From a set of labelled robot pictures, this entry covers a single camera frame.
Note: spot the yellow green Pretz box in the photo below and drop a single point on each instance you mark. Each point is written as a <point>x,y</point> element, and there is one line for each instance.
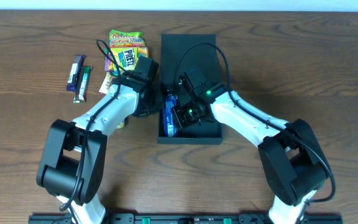
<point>127,57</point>

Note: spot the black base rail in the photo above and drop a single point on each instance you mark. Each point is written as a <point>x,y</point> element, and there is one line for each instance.
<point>129,218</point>

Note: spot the purple candy bar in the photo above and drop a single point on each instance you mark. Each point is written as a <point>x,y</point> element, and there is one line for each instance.
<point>74,72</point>

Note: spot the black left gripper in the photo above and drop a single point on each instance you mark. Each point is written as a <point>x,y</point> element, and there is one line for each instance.
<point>150,101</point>

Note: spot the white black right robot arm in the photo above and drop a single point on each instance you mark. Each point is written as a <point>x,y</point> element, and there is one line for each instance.
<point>294,164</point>

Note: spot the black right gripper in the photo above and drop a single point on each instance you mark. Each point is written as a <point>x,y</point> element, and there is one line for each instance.
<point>179,116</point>

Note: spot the brown Pocky box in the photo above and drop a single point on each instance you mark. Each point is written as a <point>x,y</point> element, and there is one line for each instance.
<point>107,82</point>

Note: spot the blue cookie package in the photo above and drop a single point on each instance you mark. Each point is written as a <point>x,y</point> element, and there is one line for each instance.
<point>170,127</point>

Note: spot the green white candy bar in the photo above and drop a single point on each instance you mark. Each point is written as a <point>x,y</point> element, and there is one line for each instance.
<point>83,80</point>

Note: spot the yellow candy canister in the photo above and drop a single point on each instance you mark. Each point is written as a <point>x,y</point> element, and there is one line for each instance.
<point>121,124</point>

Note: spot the green gummy worms bag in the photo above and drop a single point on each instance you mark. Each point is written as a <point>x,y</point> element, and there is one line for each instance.
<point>126,39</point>

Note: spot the dark green flip-lid box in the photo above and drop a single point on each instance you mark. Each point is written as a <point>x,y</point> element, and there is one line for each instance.
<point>183,52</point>

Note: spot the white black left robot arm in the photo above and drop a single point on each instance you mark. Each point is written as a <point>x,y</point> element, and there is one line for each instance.
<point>72,163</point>

